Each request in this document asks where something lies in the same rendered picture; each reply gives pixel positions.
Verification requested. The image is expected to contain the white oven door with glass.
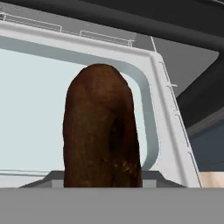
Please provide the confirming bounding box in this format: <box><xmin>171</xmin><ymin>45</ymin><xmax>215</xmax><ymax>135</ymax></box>
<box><xmin>0</xmin><ymin>20</ymin><xmax>203</xmax><ymax>188</ymax></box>

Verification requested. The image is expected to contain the brown sweet potato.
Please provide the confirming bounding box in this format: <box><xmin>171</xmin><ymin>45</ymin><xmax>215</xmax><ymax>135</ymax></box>
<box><xmin>62</xmin><ymin>63</ymin><xmax>144</xmax><ymax>188</ymax></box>

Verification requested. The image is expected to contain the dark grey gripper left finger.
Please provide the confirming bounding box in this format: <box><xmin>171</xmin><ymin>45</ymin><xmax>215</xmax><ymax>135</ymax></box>
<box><xmin>19</xmin><ymin>170</ymin><xmax>66</xmax><ymax>188</ymax></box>

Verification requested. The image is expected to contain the dark grey oven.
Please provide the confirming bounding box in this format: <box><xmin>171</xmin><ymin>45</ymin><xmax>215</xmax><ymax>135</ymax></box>
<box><xmin>0</xmin><ymin>0</ymin><xmax>224</xmax><ymax>138</ymax></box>

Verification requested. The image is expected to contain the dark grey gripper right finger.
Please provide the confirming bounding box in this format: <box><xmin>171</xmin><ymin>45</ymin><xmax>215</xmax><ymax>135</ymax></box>
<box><xmin>141</xmin><ymin>170</ymin><xmax>187</xmax><ymax>188</ymax></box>

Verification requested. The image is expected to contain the dark blue cabinet front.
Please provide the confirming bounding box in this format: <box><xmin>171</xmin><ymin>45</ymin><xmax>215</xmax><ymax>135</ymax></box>
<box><xmin>188</xmin><ymin>118</ymin><xmax>224</xmax><ymax>173</ymax></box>

